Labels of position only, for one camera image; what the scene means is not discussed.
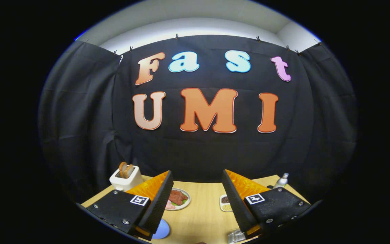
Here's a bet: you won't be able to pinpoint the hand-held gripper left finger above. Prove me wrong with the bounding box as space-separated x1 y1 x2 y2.
77 169 174 241

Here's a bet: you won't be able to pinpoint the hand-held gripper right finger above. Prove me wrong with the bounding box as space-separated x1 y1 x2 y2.
221 169 319 239

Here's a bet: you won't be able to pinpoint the white divided tray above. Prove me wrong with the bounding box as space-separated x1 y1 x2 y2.
219 194 233 212

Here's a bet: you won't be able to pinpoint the brown meat slices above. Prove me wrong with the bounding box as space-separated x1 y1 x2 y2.
169 190 189 206

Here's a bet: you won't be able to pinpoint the blue round plate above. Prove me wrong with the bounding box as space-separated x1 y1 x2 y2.
152 219 170 240

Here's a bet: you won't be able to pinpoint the white oval food plate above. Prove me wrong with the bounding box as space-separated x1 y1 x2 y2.
164 187 191 211

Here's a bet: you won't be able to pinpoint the metal cutlery drainer basket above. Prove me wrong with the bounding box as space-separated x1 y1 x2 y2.
227 229 247 244

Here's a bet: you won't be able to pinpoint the white toaster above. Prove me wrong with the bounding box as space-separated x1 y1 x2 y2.
109 165 144 192

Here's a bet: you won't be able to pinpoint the green labelled metal bottle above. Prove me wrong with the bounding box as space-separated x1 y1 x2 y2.
274 173 289 189

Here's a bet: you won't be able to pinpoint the black backdrop cloth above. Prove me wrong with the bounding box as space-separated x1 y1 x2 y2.
39 34 358 204

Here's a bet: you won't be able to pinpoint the row of black cloth clips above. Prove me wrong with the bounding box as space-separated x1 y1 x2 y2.
83 33 321 55

